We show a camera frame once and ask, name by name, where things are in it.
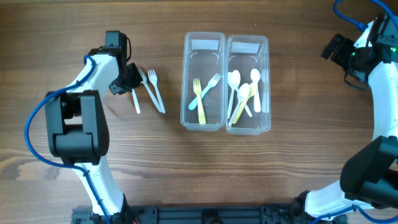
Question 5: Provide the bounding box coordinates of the yellow plastic spoon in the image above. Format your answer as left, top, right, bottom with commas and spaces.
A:
233, 82, 256, 124

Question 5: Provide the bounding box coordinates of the right clear plastic container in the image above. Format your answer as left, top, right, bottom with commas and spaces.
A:
226, 35, 271, 135

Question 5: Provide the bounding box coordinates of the clear plastic container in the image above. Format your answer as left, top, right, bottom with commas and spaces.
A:
226, 35, 271, 135
180, 32, 226, 131

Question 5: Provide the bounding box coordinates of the yellow plastic fork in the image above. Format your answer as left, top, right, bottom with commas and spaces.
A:
193, 78, 206, 124

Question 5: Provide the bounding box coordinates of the left blue cable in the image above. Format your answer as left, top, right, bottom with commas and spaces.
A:
24, 54, 111, 224

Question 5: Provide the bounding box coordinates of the left clear plastic container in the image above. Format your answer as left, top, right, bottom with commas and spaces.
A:
180, 32, 226, 131

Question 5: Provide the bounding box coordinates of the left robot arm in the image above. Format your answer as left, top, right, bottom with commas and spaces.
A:
45, 30, 142, 223

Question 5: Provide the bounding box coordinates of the long white spoon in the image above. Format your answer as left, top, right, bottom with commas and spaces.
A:
229, 83, 250, 126

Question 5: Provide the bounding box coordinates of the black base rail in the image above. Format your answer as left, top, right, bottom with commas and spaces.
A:
71, 203, 340, 224

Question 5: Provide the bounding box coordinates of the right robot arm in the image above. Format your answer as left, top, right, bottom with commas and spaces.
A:
289, 12, 397, 223

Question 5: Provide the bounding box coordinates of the short white fork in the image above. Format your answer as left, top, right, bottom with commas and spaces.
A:
188, 73, 221, 110

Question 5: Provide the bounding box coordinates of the short white spoon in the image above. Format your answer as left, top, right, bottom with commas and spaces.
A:
251, 68, 261, 113

